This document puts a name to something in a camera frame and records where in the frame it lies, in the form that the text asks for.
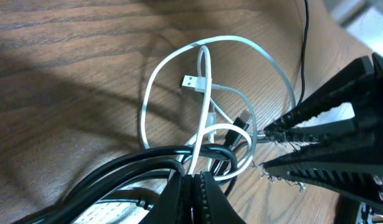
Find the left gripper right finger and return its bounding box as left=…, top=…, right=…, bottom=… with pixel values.
left=192, top=172, right=245, bottom=224

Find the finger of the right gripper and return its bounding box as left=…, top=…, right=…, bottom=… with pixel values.
left=263, top=55, right=383, bottom=142
left=262, top=149, right=383, bottom=215

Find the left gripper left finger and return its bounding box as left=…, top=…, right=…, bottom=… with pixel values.
left=146, top=172, right=193, bottom=224

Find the short black cable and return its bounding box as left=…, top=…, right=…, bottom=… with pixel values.
left=10, top=108, right=254, bottom=224

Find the long black cable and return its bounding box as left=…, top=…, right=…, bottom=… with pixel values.
left=295, top=0, right=310, bottom=106

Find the white cable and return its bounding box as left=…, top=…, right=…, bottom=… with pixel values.
left=139, top=34, right=296, bottom=182

